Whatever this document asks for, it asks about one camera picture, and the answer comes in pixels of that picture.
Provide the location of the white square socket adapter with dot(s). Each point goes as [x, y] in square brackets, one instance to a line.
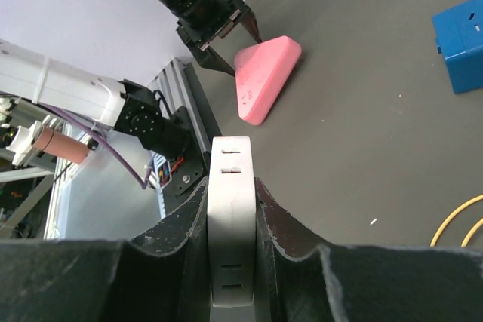
[231, 222]

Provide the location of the pink triangular power strip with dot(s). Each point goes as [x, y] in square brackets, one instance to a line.
[260, 73]

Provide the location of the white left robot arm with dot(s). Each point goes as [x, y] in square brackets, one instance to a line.
[124, 105]

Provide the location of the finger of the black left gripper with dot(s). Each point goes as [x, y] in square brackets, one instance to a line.
[210, 59]
[250, 25]

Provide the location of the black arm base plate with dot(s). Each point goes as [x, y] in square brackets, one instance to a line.
[177, 179]

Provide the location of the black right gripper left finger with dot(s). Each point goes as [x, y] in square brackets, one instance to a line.
[160, 275]

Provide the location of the yellow charger with cable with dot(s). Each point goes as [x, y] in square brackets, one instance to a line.
[458, 224]

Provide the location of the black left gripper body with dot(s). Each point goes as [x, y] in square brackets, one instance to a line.
[199, 22]

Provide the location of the blue cube power socket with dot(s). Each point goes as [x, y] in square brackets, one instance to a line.
[458, 38]

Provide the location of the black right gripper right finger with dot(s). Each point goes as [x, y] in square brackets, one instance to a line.
[300, 276]

